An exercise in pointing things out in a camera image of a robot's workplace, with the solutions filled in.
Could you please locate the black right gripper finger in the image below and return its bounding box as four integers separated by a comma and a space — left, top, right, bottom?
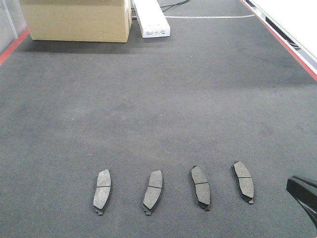
286, 175, 317, 227

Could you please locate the grey brake pad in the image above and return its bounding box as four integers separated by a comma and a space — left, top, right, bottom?
189, 166, 211, 211
93, 169, 112, 215
143, 170, 163, 216
231, 161, 254, 204

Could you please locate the long white box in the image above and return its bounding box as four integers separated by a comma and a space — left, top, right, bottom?
133, 0, 170, 38

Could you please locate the brown cardboard box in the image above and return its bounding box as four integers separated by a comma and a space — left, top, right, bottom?
20, 0, 132, 43

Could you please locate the black floor cable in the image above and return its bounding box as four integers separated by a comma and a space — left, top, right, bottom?
159, 0, 193, 13

